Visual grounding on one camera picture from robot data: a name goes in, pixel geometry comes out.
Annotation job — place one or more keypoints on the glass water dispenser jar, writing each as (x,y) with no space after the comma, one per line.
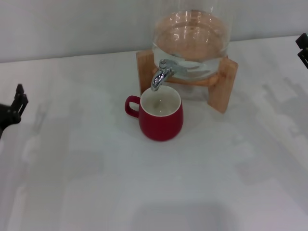
(192,36)

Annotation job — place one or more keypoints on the wooden dispenser stand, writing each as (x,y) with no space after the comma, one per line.
(145,72)

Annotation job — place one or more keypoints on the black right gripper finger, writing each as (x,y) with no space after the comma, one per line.
(304,42)

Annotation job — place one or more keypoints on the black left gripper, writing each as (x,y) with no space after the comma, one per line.
(8,115)

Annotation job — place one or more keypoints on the red ceramic cup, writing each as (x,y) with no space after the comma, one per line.
(161,127)

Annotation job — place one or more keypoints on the chrome faucet tap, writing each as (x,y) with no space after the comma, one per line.
(160,75)

